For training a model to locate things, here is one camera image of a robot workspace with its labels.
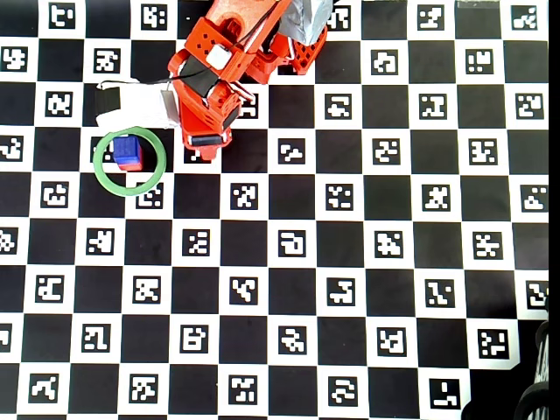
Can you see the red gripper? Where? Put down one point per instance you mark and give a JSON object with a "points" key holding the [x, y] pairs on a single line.
{"points": [[205, 141]]}

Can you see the red cube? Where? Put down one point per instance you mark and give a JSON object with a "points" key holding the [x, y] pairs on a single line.
{"points": [[131, 165]]}

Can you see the blue cube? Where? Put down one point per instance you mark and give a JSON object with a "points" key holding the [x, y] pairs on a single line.
{"points": [[126, 149]]}

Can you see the red robot base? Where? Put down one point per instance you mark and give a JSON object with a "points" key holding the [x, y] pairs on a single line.
{"points": [[297, 52]]}

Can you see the small grey square block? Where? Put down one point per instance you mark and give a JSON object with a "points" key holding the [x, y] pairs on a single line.
{"points": [[218, 56]]}

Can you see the checkerboard marker mat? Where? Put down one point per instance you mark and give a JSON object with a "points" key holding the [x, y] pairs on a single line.
{"points": [[306, 262]]}

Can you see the clear tape strip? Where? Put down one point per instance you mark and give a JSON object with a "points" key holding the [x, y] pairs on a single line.
{"points": [[477, 3]]}

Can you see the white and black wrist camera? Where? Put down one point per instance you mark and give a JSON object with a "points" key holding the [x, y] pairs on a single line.
{"points": [[131, 105]]}

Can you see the grey duct tape wrap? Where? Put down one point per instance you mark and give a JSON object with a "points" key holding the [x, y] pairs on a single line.
{"points": [[306, 19]]}

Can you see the black flexible camera stand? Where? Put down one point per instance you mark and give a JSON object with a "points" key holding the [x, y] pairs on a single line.
{"points": [[531, 402]]}

